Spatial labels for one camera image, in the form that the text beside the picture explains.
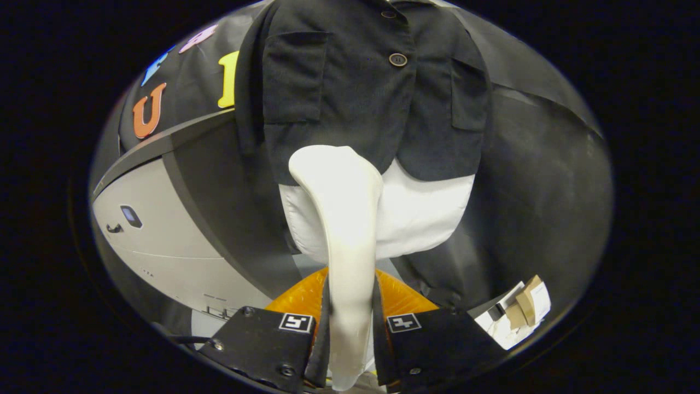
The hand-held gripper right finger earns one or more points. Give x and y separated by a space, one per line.
380 350

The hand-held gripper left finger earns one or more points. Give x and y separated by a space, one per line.
324 350

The white garment steamer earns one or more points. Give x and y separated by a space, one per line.
347 219

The black jacket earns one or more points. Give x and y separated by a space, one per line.
361 98

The white mannequin torso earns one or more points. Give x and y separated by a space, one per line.
421 219

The cardboard box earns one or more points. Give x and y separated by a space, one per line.
519 314

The grey cabinet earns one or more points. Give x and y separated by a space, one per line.
169 241

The black backdrop cloth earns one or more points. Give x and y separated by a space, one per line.
541 208

